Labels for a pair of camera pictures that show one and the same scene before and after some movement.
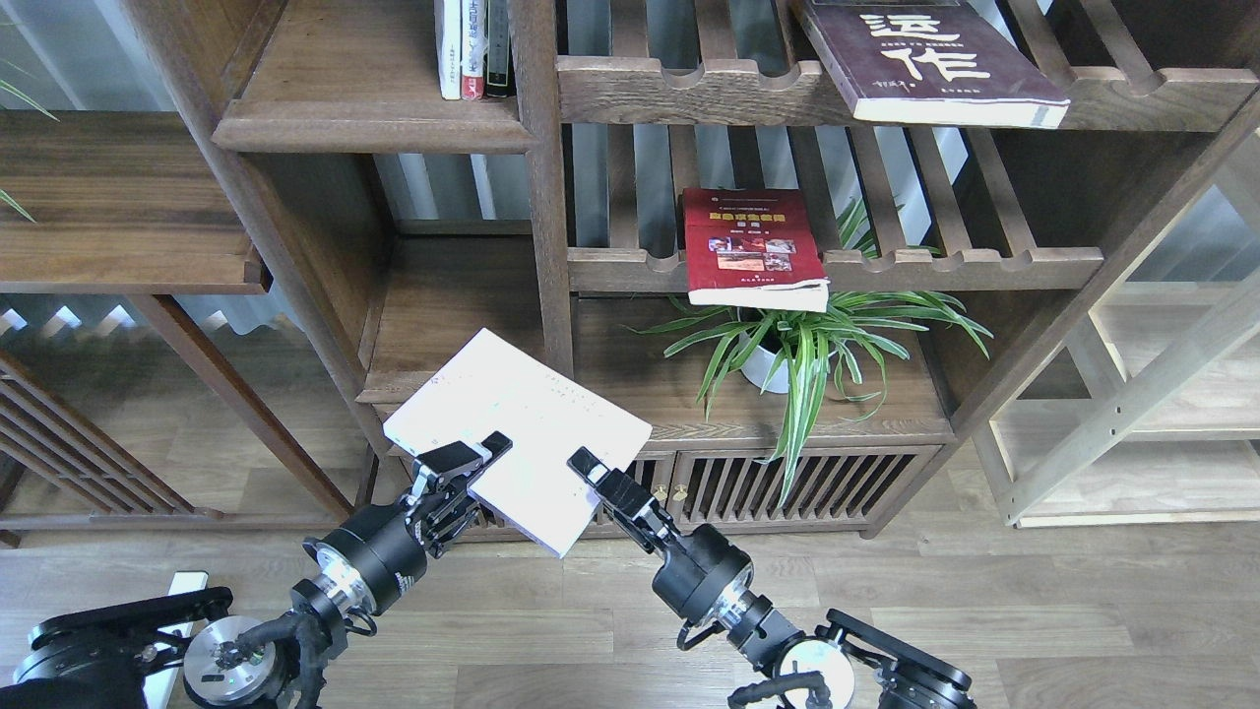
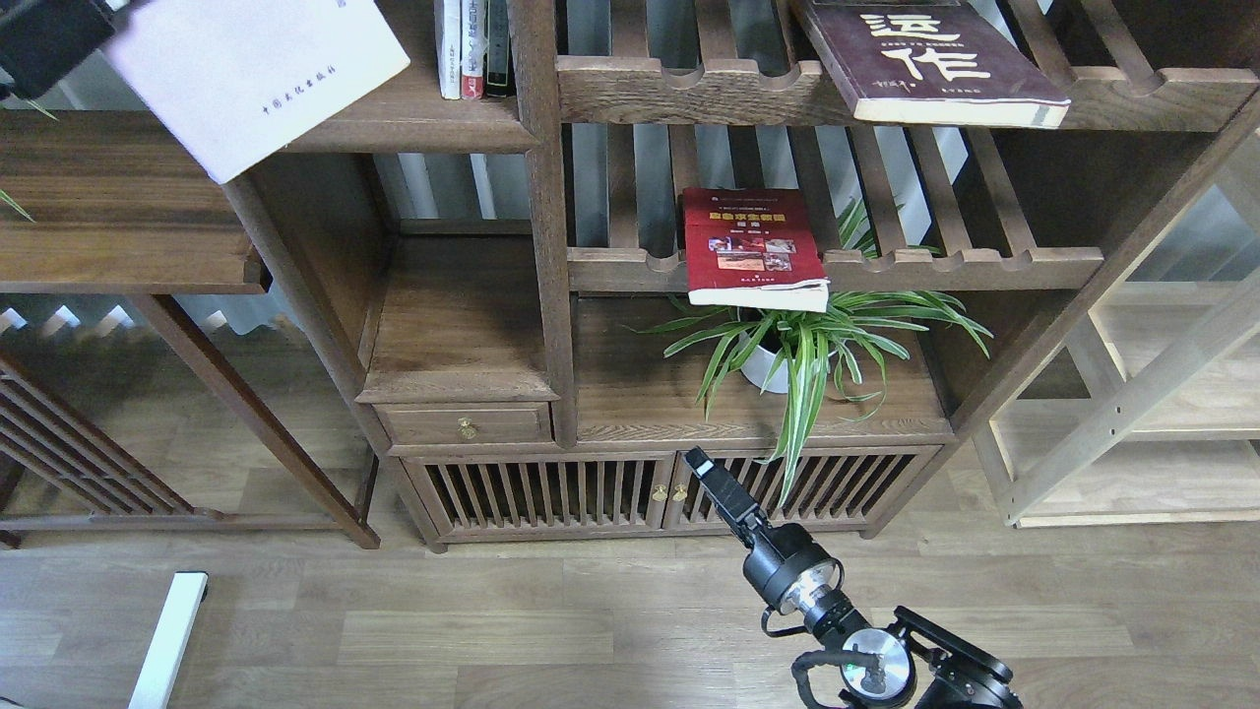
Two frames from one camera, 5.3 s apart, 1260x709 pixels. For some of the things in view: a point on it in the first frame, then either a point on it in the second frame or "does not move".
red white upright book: (473, 41) does not move
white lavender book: (491, 386) to (239, 80)
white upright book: (448, 38) does not move
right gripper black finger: (631, 506) to (732, 502)
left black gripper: (375, 559) to (40, 40)
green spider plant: (814, 354) does not move
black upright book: (499, 71) does not move
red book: (753, 248) does not move
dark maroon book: (935, 62) does not move
